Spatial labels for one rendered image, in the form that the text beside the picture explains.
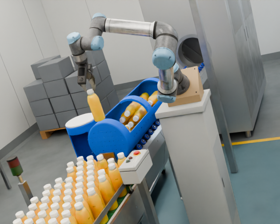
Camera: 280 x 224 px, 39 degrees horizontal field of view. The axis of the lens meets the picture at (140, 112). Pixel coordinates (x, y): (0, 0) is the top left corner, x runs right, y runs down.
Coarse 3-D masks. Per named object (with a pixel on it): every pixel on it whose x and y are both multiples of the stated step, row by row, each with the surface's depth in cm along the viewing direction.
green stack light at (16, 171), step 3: (18, 165) 223; (12, 168) 221; (15, 168) 222; (18, 168) 222; (21, 168) 224; (12, 171) 222; (15, 171) 222; (18, 171) 223; (21, 171) 224; (12, 174) 223; (15, 174) 222; (18, 174) 223
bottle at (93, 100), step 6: (90, 96) 230; (96, 96) 231; (90, 102) 230; (96, 102) 231; (90, 108) 233; (96, 108) 231; (102, 108) 235; (96, 114) 233; (102, 114) 234; (96, 120) 234
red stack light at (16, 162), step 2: (16, 158) 223; (14, 160) 221; (16, 160) 222; (18, 160) 223; (8, 162) 220; (10, 162) 220; (12, 162) 220; (14, 162) 221; (16, 162) 222; (18, 162) 223; (8, 164) 221; (10, 164) 221; (12, 164) 221; (14, 164) 221; (16, 164) 222; (18, 164) 223; (8, 166) 223; (10, 166) 221; (12, 166) 221; (14, 166) 221; (16, 166) 222
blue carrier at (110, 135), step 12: (144, 84) 320; (156, 84) 317; (132, 96) 280; (120, 108) 295; (156, 108) 287; (108, 120) 245; (144, 120) 266; (96, 132) 248; (108, 132) 244; (120, 132) 241; (132, 132) 249; (144, 132) 269; (96, 144) 251; (108, 144) 248; (120, 144) 245; (132, 144) 249
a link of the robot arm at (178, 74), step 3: (174, 66) 242; (177, 66) 243; (174, 69) 241; (177, 69) 242; (174, 72) 241; (177, 72) 244; (180, 72) 248; (174, 75) 242; (177, 75) 244; (180, 75) 248; (174, 78) 241; (177, 78) 243; (180, 78) 249
